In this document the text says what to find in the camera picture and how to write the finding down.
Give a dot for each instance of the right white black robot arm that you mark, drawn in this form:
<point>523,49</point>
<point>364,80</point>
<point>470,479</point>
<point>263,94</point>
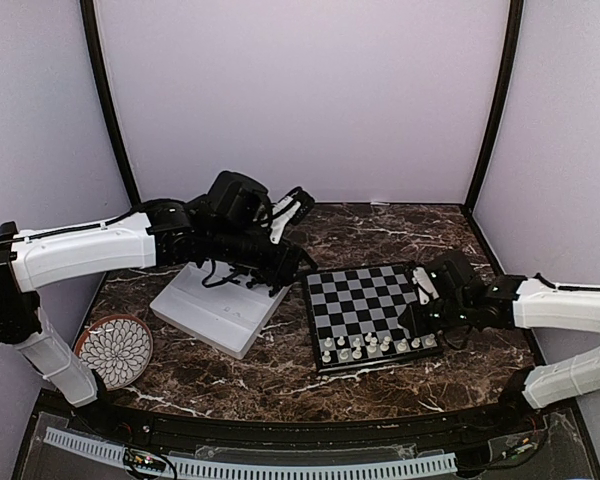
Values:
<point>450,293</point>

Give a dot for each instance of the black front rail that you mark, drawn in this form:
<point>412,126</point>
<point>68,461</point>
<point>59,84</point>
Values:
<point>475,428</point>

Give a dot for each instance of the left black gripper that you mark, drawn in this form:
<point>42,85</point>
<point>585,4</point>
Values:
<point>281,271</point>

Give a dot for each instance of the black frame post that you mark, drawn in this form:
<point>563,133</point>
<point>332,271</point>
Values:
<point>99,72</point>
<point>501,89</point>

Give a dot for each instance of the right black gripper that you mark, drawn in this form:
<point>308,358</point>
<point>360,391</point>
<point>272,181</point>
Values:
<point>416,324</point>

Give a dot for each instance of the pile of black chess pieces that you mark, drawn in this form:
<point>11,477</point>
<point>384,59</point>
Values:
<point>242,276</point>

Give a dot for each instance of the black white chessboard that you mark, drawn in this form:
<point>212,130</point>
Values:
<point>352,301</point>

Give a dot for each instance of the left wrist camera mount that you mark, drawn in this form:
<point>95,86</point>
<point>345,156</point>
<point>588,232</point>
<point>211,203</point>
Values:
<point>291,209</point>

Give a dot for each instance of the left black frame post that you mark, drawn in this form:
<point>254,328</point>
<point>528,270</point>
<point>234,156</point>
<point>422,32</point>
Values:
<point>99,72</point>

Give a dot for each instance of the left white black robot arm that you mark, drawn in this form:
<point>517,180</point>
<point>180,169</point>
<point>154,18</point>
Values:
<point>234,223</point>

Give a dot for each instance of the white slotted cable duct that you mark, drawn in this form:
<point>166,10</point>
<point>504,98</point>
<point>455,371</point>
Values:
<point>210,462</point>

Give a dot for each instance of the floral patterned ceramic plate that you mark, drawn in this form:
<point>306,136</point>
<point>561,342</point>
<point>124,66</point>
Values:
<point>118,348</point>

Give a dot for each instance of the right black frame post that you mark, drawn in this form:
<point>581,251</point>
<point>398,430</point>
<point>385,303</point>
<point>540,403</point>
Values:
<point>501,89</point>

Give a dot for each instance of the white plastic divided tray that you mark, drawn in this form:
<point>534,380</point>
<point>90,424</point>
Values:
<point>186,304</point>

